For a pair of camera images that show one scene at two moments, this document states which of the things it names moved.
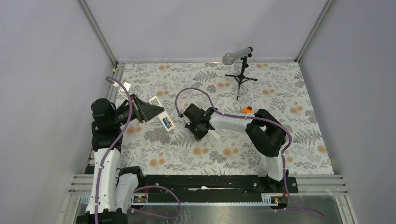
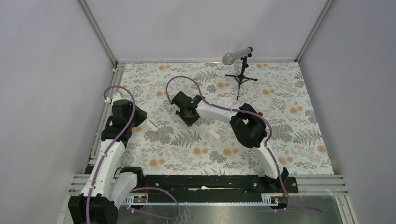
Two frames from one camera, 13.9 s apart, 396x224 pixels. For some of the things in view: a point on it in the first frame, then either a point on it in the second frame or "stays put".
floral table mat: x=233 y=88 stays put
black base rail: x=212 y=186 stays put
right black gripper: x=198 y=136 → x=189 y=122
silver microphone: x=228 y=59 stays put
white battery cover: x=213 y=132 stays put
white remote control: x=163 y=116 → x=152 y=126
